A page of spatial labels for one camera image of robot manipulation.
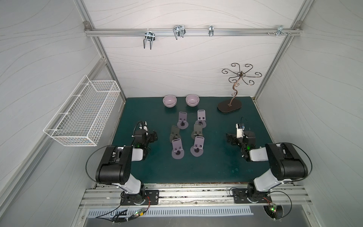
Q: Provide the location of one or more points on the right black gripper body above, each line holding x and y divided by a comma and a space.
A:
233, 138

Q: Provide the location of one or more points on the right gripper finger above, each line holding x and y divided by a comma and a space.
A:
229, 136
229, 142

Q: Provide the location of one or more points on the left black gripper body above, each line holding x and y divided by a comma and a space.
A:
152, 136

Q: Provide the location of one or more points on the dark grey phone stand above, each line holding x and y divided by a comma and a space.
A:
175, 133
197, 131

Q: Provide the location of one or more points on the purple phone stand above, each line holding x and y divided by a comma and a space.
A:
201, 118
197, 149
178, 151
182, 121

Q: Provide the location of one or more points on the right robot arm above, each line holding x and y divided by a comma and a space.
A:
285, 164

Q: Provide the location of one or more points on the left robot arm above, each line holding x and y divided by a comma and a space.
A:
115, 164

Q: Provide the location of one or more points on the brown metal jewelry tree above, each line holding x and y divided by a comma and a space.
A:
233, 104

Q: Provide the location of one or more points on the left lilac ceramic bowl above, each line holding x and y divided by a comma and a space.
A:
169, 101

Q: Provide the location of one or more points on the lilac ceramic bowl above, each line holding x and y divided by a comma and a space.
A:
192, 100
169, 101

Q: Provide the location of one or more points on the right lilac ceramic bowl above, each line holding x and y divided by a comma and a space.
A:
192, 100

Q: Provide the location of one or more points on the white vent strip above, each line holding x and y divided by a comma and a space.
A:
213, 211

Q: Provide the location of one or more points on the left metal hook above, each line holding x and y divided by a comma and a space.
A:
149, 38

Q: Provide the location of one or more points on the metal hook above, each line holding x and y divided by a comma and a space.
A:
149, 38
279, 32
179, 31
211, 30

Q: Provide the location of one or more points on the right metal hook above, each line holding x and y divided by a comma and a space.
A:
279, 32

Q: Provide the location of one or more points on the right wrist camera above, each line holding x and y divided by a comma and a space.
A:
240, 128

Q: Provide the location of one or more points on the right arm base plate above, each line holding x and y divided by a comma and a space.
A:
246, 196

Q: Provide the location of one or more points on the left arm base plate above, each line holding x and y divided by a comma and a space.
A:
143, 198

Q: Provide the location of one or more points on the white wire basket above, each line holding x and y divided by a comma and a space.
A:
81, 119

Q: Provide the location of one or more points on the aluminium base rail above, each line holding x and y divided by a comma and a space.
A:
194, 194

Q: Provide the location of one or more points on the horizontal aluminium rail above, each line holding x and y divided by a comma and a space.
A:
190, 32

